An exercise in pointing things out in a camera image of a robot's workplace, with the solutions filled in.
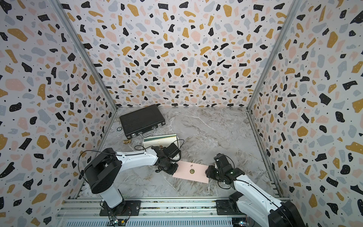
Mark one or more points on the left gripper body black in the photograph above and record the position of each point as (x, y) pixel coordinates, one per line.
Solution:
(170, 167)

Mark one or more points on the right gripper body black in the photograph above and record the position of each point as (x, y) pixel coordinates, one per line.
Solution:
(213, 173)

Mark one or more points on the pink envelope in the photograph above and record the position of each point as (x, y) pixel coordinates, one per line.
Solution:
(191, 171)

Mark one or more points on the light green envelope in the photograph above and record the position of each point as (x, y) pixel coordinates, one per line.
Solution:
(157, 137)

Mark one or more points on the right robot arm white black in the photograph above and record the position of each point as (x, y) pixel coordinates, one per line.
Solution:
(250, 199)

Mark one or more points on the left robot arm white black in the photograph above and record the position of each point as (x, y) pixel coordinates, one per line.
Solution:
(102, 171)

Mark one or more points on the white storage box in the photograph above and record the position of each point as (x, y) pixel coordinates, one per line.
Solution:
(161, 142)

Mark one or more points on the black briefcase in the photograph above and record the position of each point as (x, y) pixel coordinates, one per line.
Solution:
(142, 122)

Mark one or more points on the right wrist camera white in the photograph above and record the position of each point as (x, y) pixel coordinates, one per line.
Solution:
(221, 162)

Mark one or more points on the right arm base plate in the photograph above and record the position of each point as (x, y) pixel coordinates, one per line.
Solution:
(224, 207)

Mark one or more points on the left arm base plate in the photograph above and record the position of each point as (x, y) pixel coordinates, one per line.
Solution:
(125, 208)

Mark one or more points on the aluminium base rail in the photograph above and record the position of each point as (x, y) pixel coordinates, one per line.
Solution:
(154, 212)

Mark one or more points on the left corner aluminium post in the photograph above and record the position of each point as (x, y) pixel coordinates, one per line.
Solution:
(59, 11)

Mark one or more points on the corner aluminium post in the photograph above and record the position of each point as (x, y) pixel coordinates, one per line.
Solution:
(59, 11)
(288, 21)

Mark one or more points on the right corner aluminium post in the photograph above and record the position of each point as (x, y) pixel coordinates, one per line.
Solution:
(288, 21)

